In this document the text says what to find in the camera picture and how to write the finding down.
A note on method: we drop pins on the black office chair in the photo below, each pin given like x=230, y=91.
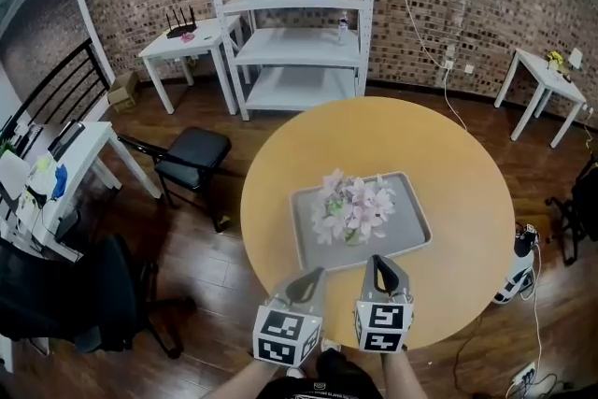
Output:
x=79, y=294

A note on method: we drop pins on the white power strip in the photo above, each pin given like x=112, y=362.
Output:
x=525, y=373

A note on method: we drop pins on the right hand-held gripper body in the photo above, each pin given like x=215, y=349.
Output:
x=383, y=322

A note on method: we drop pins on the black chair with bag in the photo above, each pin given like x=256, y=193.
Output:
x=581, y=205

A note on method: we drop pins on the grey laptop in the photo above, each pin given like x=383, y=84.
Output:
x=13, y=170

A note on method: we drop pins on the cardboard box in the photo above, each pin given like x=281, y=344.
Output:
x=122, y=92

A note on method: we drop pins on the white small box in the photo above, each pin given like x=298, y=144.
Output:
x=575, y=58

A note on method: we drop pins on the small white square table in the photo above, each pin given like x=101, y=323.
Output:
x=196, y=43

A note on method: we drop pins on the black folding chair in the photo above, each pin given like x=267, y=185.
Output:
x=191, y=159

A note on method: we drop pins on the person's white shoe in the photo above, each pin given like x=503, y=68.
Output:
x=331, y=345
x=295, y=372

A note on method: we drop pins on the white and black device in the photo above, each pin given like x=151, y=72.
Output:
x=518, y=266

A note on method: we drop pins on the black antenna router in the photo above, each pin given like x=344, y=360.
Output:
x=180, y=27

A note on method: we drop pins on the white cluttered desk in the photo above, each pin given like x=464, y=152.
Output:
x=81, y=154

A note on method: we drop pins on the person's left forearm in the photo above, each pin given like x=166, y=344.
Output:
x=243, y=380

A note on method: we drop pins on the pink potted flower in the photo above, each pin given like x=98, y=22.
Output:
x=350, y=205

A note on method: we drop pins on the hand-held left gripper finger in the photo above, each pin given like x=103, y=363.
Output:
x=314, y=289
x=301, y=277

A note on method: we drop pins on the yellow small object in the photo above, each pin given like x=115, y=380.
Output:
x=556, y=60

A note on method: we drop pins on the black metal railing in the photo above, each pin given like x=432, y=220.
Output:
x=56, y=84

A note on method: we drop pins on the person's right forearm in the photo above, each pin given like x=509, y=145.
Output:
x=404, y=376

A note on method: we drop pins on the small clear water bottle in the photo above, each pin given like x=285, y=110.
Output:
x=343, y=28

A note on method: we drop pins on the white side table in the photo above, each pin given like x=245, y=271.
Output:
x=542, y=79

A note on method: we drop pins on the grey rectangular tray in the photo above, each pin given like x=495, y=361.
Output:
x=406, y=224

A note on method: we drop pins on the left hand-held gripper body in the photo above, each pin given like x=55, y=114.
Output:
x=285, y=332

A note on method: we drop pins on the blue cloth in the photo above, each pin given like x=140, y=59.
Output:
x=61, y=180

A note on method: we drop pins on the black stand device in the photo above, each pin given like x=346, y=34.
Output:
x=65, y=138

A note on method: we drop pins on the white metal shelf rack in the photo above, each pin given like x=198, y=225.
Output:
x=299, y=47

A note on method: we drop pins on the white wall socket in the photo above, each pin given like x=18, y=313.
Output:
x=468, y=69

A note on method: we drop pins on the pink small object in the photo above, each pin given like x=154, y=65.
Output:
x=188, y=37

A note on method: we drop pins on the person's black clothing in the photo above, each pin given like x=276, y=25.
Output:
x=336, y=380

